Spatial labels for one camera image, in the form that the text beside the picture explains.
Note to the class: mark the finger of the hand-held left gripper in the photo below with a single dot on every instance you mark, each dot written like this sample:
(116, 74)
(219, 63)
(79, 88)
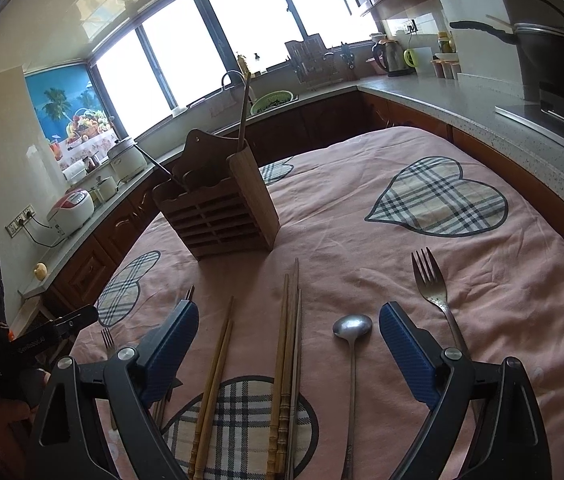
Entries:
(77, 321)

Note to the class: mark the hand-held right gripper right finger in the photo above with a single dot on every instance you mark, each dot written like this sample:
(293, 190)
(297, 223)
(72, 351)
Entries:
(407, 355)

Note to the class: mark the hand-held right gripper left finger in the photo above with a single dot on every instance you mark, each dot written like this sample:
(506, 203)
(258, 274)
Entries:
(177, 345)

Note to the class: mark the small metal fork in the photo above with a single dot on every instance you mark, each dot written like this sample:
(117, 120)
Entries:
(108, 341)

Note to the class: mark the metal spoon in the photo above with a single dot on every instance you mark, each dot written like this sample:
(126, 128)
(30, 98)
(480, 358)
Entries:
(352, 325)

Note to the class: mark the large metal fork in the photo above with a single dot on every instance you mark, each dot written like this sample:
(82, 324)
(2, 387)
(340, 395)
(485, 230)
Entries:
(432, 290)

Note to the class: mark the carved wooden chopstick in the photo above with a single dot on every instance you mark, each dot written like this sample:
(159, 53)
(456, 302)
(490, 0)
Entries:
(282, 350)
(286, 410)

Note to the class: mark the wooden utensil holder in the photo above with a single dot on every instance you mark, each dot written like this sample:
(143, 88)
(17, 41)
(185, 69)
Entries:
(222, 220)

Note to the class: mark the white and red rice cooker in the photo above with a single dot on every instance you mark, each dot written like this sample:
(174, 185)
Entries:
(72, 210)

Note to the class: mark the pink blanket with plaid hearts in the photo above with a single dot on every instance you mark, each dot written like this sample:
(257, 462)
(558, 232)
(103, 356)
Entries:
(362, 240)

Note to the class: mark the small white lidded pot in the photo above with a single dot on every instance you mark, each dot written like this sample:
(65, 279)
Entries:
(106, 189)

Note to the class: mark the paper towel roll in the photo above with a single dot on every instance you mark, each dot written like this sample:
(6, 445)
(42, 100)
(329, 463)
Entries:
(74, 172)

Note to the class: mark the cream electric cooker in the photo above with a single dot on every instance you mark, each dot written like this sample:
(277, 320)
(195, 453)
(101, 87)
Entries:
(127, 160)

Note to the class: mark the long wooden chopstick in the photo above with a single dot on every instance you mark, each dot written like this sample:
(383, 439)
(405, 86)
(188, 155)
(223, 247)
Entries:
(244, 110)

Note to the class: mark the brown wooden base cabinets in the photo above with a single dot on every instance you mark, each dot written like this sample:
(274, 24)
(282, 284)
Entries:
(312, 120)

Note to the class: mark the grey speckled kitchen countertop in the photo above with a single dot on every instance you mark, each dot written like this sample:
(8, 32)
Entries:
(462, 105)

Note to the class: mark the green colander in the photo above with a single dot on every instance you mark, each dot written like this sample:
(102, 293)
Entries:
(272, 102)

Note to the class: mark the metal kitchen faucet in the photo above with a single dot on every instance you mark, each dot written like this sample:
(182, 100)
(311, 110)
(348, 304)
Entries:
(227, 76)

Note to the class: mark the black cooktop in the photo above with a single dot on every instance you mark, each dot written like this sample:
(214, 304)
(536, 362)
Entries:
(552, 115)

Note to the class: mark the pink seasoning jars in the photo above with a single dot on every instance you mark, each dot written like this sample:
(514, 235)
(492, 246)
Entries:
(446, 69)

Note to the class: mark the yellow oil bottle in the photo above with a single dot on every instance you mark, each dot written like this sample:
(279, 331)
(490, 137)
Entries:
(243, 62)

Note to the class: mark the dark pump bottle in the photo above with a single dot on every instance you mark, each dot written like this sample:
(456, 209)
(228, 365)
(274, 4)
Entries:
(257, 64)

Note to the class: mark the green and white cup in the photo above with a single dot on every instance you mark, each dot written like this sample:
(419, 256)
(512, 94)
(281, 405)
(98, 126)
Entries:
(414, 60)

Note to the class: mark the steel electric kettle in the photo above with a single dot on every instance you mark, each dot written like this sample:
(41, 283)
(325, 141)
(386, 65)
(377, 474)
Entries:
(391, 57)

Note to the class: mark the wooden knife and dish rack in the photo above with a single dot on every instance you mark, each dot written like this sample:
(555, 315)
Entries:
(312, 60)

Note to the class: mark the condiment bottles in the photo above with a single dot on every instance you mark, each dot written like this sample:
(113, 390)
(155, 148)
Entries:
(444, 42)

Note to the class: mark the large kitchen window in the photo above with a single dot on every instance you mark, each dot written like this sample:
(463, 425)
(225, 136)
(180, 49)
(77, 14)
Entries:
(242, 25)

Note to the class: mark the pale cooking chopsticks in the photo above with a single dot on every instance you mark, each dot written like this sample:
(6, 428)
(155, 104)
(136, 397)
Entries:
(499, 22)

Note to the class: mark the wall socket strip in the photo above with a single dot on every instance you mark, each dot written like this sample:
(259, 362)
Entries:
(21, 220)

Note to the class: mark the blue fruit wall poster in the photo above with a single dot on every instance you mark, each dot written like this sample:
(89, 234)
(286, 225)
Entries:
(62, 105)

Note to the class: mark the small wall socket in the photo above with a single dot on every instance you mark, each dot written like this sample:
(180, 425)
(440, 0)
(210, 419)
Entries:
(410, 25)

